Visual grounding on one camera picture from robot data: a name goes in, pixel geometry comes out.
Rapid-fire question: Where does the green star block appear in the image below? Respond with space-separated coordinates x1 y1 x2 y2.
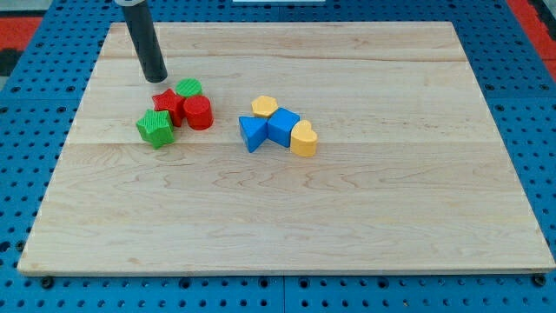
136 109 175 150

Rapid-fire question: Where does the light wooden board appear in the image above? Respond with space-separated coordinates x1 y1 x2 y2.
18 22 555 276

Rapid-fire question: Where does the red star block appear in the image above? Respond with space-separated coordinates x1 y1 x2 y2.
152 89 185 127

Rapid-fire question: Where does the blue triangle block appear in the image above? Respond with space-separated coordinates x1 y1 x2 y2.
239 117 268 153

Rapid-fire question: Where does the yellow hexagon block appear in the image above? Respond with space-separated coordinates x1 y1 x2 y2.
251 96 279 118

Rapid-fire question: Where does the yellow heart block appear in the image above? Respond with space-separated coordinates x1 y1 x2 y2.
290 120 318 157

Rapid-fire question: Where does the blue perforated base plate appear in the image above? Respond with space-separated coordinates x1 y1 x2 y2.
1 0 555 312

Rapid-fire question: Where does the red cylinder block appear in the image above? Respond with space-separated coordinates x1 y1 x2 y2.
183 95 214 130

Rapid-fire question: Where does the green circle block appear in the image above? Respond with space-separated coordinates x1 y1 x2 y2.
175 77 202 98

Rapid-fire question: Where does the blue cube block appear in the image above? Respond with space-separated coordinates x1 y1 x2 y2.
268 108 301 148

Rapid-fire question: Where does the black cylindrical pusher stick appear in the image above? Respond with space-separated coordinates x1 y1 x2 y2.
116 0 168 83

